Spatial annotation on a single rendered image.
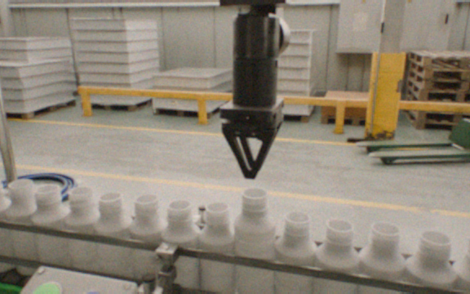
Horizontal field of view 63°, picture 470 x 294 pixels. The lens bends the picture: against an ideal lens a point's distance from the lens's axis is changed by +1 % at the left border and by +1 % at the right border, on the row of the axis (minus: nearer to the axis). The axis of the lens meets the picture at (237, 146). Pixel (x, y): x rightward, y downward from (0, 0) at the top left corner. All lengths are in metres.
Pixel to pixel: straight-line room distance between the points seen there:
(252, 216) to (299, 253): 0.08
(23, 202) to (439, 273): 0.63
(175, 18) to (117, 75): 1.99
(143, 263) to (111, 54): 6.32
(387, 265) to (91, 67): 6.75
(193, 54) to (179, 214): 7.53
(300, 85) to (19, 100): 4.28
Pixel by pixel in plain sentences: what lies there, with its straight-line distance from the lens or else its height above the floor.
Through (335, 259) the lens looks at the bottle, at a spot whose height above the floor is 1.13.
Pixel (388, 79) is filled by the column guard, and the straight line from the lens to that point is 4.98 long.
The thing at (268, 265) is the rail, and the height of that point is 1.11.
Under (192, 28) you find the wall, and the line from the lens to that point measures 8.03.
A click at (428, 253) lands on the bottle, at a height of 1.15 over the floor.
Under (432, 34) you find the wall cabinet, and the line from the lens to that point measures 7.30.
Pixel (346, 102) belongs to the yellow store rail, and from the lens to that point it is 5.39.
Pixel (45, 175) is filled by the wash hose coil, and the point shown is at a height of 0.05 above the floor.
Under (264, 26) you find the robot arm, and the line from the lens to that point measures 0.46.
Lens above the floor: 1.42
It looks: 18 degrees down
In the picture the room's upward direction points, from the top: straight up
